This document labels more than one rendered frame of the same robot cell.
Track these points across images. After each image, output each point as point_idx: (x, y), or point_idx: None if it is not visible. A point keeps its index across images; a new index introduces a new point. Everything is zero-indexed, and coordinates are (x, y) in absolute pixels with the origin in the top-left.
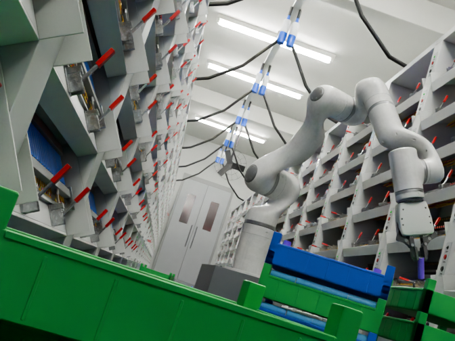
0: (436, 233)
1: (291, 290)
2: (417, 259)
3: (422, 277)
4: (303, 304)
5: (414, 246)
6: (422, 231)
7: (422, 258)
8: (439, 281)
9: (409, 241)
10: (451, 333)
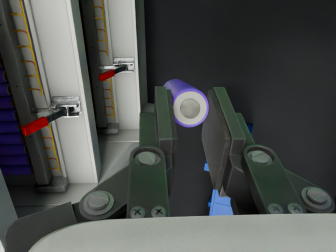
0: (5, 248)
1: None
2: (220, 87)
3: (174, 79)
4: None
5: (240, 157)
6: (184, 233)
7: (183, 93)
8: None
9: (285, 179)
10: (42, 202)
